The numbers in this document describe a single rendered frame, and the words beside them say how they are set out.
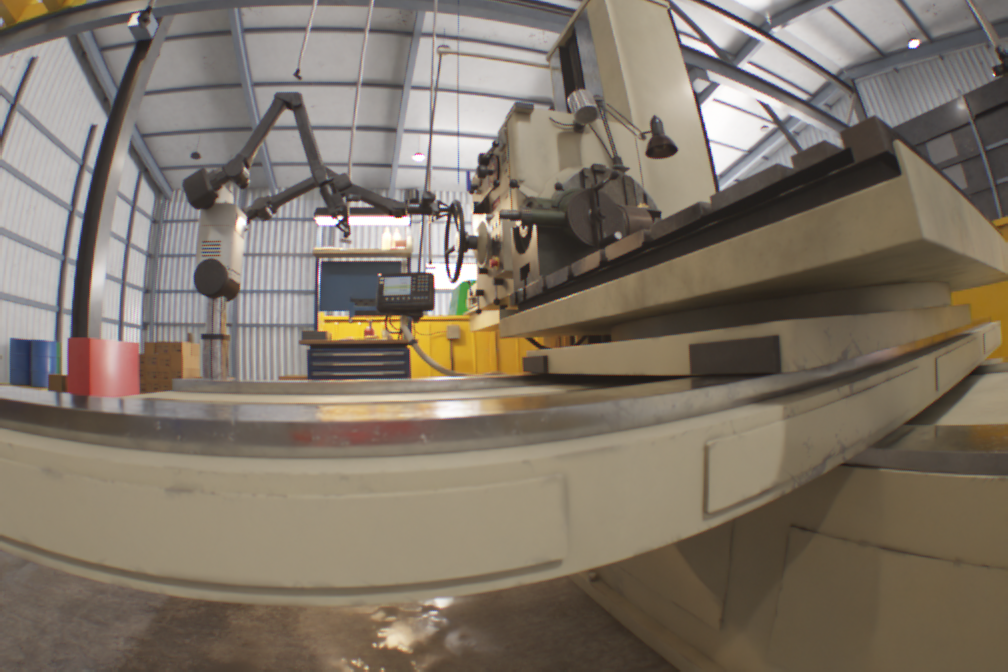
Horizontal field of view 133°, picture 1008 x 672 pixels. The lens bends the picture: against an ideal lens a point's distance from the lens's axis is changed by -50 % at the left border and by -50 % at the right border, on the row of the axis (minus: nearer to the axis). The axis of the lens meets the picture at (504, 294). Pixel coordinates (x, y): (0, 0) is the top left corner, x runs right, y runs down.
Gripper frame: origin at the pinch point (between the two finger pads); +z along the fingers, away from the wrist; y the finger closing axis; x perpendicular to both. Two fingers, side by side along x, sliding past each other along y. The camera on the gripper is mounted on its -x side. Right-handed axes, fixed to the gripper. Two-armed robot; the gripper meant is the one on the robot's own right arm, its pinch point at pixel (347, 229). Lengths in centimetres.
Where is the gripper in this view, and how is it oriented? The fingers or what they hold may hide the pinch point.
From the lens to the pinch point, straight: 166.3
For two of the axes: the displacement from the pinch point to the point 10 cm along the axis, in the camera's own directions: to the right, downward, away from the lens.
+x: -8.1, 5.0, -3.2
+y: -2.7, 1.6, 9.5
